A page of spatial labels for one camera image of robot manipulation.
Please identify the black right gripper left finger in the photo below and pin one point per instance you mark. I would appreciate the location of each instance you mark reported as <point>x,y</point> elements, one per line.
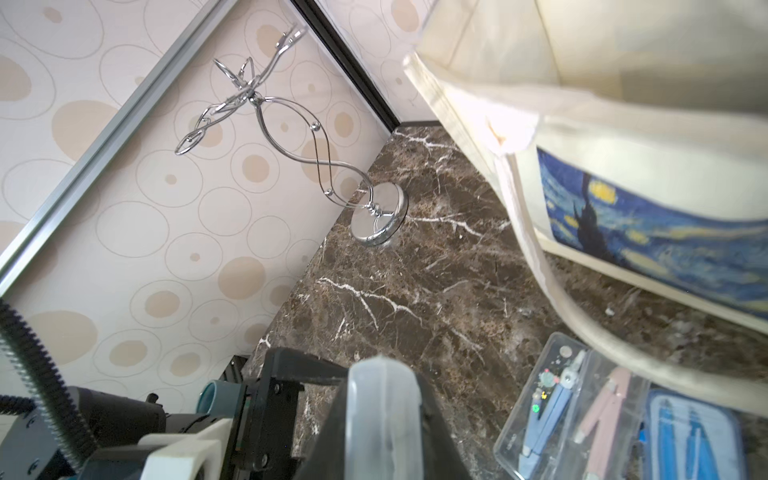
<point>327,457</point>

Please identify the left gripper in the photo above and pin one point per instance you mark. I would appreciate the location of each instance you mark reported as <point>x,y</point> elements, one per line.
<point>264,442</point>

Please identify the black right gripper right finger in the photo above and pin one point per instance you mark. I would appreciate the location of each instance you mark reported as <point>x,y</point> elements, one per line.
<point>441,458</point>

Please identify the light blue compass case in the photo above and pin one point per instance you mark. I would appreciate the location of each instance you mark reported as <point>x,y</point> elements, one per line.
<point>527,444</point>

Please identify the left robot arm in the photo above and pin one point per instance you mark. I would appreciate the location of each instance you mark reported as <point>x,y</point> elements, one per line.
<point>63,432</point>

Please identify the pink compass case upper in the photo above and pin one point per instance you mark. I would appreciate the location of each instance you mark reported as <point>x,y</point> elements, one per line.
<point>602,422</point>

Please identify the blue compass clear case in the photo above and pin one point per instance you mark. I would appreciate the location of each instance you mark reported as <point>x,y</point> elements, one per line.
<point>684,438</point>

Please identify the cream canvas tote bag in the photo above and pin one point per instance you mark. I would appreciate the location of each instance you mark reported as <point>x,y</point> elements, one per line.
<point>627,136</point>

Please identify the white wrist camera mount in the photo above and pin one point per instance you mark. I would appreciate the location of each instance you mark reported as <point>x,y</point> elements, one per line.
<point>185,456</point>

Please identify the silver aluminium left rail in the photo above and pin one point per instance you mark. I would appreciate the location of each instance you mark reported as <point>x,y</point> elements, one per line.
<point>117,133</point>

